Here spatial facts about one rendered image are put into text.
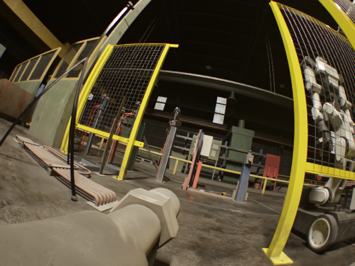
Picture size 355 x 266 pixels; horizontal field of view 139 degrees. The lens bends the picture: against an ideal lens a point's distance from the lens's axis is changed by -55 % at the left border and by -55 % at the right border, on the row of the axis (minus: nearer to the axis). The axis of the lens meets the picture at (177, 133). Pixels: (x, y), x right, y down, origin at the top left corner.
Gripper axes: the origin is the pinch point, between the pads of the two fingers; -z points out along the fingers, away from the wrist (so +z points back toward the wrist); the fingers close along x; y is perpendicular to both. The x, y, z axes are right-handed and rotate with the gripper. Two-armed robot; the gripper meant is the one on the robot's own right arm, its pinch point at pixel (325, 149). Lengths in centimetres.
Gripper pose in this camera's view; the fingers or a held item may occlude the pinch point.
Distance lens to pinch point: 106.3
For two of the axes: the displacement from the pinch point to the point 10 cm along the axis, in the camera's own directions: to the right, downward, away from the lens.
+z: 2.8, -8.7, 4.0
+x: -0.9, -4.4, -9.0
